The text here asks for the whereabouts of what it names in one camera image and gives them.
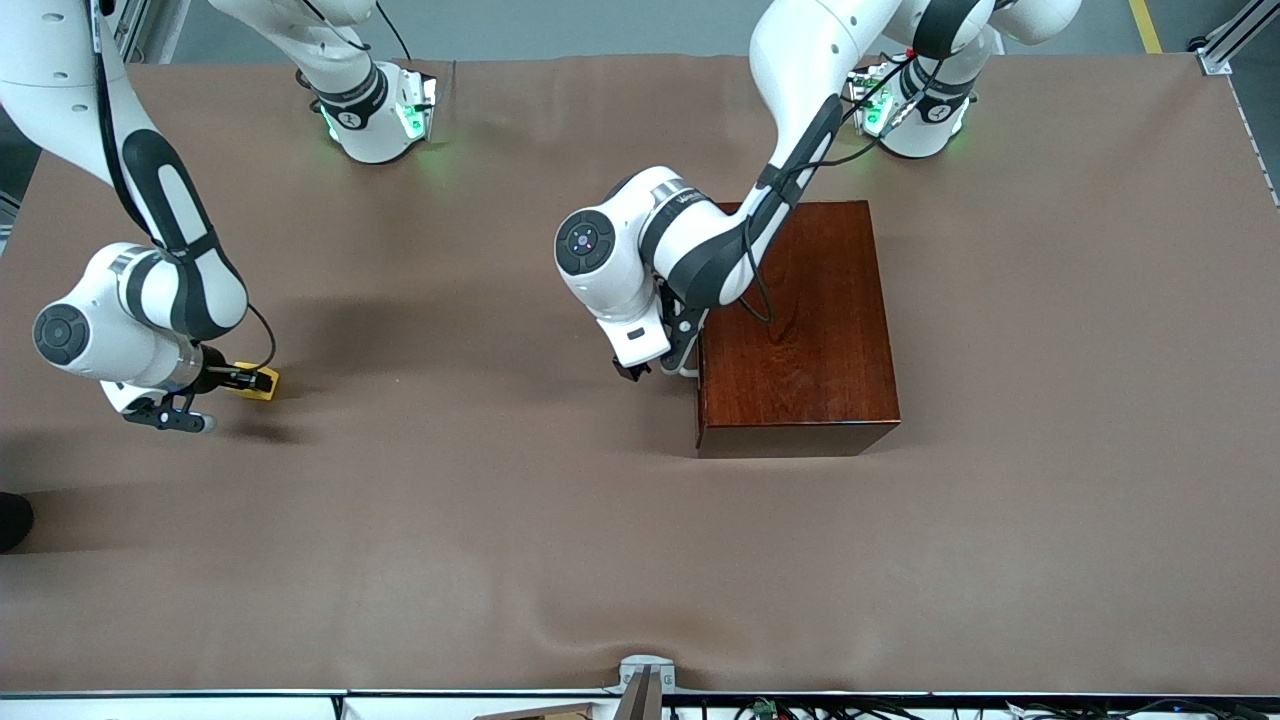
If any dark wooden drawer cabinet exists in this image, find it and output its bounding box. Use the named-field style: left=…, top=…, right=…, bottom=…
left=695, top=200, right=901, bottom=459

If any aluminium frame profile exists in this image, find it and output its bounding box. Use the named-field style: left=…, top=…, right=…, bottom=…
left=1195, top=0, right=1280, bottom=77
left=108, top=0, right=191, bottom=63

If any yellow wooden block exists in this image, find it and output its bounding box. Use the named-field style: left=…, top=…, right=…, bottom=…
left=232, top=362, right=281, bottom=402

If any black round object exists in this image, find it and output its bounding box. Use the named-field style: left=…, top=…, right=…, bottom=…
left=0, top=492, right=35, bottom=554

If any black arm base cable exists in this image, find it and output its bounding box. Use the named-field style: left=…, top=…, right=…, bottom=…
left=375, top=0, right=417, bottom=63

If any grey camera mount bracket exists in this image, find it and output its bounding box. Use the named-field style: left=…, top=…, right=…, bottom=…
left=605, top=654, right=679, bottom=720

